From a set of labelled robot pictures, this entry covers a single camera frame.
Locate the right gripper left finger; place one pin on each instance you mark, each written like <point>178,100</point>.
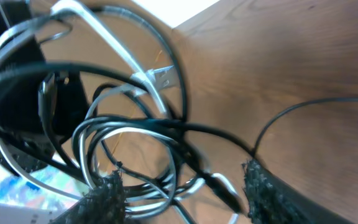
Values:
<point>105,204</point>

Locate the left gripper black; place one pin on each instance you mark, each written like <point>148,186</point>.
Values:
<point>20,123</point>

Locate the right camera cable black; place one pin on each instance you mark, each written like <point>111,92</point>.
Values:
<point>324,126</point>

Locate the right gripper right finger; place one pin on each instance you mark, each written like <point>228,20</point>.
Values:
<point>272,201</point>

